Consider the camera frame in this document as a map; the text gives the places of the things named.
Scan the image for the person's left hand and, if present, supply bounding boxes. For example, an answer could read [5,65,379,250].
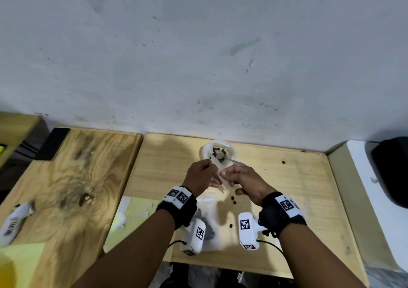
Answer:
[181,159,221,199]

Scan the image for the person's right hand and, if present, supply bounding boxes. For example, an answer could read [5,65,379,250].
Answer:
[220,166,277,207]

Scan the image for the metal spoon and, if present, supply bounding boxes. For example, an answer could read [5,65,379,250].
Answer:
[213,150,247,167]

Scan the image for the person's left forearm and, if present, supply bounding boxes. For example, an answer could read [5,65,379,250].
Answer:
[71,209,176,288]

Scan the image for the person's right forearm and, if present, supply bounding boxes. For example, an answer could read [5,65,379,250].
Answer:
[279,223,367,288]

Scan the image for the person's legs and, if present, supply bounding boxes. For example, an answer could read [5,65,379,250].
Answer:
[156,262,294,288]

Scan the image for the black left wristband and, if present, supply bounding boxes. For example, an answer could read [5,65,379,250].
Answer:
[156,186,198,230]

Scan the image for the black wristband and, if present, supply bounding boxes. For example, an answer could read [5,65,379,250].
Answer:
[258,191,307,238]
[156,186,198,230]

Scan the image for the black right wristband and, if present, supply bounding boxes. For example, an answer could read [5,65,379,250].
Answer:
[258,191,307,238]

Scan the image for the yellow label backing sheet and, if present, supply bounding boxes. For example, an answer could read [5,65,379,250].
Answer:
[103,196,174,263]

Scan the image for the white cabinet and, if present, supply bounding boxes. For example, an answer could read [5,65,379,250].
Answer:
[328,140,408,272]

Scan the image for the black bag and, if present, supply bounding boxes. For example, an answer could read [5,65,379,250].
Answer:
[371,137,408,209]

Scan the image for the black flat phone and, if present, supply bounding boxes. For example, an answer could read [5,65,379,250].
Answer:
[37,127,71,161]

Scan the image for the dark grey furniture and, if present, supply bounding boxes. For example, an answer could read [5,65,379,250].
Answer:
[0,112,51,202]

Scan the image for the yellow paper sheet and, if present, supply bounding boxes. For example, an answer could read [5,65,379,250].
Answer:
[0,242,45,288]

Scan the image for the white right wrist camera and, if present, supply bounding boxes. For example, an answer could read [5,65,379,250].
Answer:
[238,212,267,251]

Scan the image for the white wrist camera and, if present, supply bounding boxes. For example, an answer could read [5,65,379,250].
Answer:
[238,212,267,251]
[180,218,207,257]

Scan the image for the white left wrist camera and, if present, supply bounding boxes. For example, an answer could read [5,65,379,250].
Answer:
[180,218,207,257]

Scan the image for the black right camera cable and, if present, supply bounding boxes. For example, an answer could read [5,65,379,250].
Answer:
[256,240,284,255]

